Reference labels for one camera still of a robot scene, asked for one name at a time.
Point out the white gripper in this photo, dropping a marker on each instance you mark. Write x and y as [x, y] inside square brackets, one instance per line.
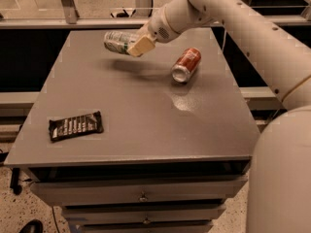
[157, 27]

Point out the green white 7up can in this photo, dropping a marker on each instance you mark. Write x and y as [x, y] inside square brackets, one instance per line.
[119, 42]

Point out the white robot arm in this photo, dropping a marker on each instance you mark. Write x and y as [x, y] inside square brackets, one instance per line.
[279, 199]

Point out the red orange soda can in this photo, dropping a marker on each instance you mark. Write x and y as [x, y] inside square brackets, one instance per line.
[186, 65]

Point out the black rxbar chocolate wrapper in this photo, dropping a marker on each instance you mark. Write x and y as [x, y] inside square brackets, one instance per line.
[75, 126]

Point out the grey metal railing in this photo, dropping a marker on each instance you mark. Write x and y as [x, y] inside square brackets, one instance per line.
[97, 16]

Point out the grey drawer cabinet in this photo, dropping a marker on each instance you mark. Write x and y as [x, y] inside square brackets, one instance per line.
[170, 154]

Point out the black shoe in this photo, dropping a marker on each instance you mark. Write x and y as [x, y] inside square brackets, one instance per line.
[33, 226]

